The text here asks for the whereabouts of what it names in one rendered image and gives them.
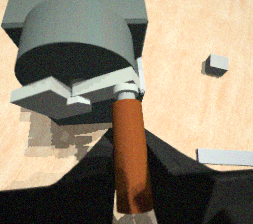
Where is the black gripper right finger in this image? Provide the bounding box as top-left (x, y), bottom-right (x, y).
top-left (145, 129), bottom-right (253, 224)

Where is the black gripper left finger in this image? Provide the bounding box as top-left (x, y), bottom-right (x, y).
top-left (0, 128), bottom-right (115, 224)

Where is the light grey flat bar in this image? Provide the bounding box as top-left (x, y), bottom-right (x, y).
top-left (196, 148), bottom-right (253, 166)

